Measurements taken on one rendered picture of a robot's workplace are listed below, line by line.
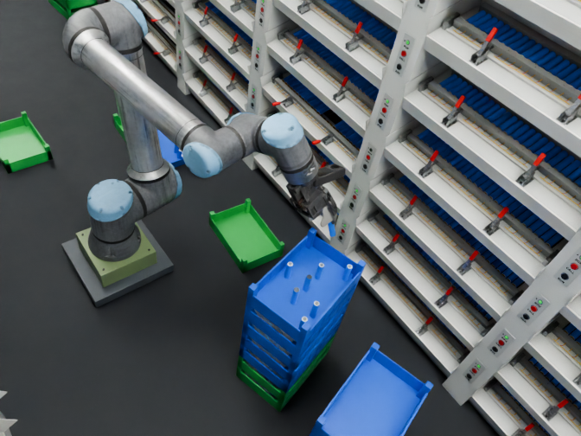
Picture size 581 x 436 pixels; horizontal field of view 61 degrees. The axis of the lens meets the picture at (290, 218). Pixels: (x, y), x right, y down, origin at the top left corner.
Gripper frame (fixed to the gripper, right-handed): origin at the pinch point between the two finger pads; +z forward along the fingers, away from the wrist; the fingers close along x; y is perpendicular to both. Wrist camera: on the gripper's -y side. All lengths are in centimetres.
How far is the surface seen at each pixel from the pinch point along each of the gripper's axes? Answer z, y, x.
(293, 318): 11.7, 27.6, 4.7
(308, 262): 13.9, 10.3, -6.2
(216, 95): 27, -50, -137
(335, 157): 19, -34, -34
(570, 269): 16, -23, 55
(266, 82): 4, -47, -80
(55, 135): 1, 23, -167
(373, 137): 5.8, -36.5, -14.0
